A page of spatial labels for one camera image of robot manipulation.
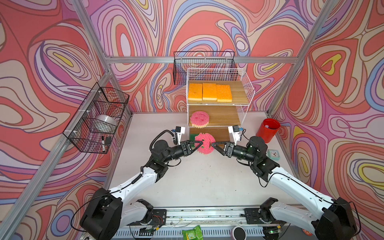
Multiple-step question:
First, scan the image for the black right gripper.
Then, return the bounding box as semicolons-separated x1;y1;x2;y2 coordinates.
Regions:
211;140;257;163

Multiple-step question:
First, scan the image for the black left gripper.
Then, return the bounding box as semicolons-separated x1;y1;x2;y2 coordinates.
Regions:
160;142;201;166

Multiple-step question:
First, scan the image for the yellow green sponge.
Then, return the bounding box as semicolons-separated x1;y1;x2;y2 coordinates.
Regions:
189;134;197;141

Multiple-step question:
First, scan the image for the pink smiley sponge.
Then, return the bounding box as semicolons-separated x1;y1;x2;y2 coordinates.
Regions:
190;111;210;128
195;133;216;155

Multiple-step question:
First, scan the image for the orange yellow sponge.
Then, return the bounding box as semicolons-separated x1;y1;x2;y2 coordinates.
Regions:
203;83;217;101
188;83;203;101
217;85;233;103

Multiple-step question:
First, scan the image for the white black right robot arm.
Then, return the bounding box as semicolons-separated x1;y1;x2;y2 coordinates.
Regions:
211;136;359;240

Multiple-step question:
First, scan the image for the red ribbed metal bucket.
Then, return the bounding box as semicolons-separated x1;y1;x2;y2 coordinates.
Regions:
256;118;281;144

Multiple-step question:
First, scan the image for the small mint alarm clock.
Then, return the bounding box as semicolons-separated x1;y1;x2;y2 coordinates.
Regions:
267;149;281;161

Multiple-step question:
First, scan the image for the black round speaker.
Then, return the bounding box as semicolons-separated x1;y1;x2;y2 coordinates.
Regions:
230;227;247;240

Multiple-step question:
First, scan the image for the green snack packet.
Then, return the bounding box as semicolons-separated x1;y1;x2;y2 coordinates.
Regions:
182;225;204;240

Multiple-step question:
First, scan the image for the black marker in basket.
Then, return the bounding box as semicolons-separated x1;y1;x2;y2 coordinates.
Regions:
101;136;106;153

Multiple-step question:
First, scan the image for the silver bowl in basket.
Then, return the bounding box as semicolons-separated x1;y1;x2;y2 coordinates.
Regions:
95;115;118;128

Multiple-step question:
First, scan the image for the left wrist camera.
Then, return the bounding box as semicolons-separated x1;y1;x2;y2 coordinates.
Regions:
171;126;186;145

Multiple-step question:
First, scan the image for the white wire wooden shelf rack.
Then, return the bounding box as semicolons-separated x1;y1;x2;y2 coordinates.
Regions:
186;68;255;142

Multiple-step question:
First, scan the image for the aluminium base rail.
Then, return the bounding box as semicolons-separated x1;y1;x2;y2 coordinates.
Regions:
113;205;304;240

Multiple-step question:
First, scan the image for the black wire basket back wall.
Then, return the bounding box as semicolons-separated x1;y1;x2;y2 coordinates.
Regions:
173;50;237;85

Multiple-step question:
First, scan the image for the black wire basket wall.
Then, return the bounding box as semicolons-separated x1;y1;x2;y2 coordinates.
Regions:
63;83;130;154
173;50;237;85

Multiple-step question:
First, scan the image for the black wire basket left wall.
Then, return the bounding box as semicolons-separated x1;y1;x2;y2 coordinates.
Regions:
63;83;130;154

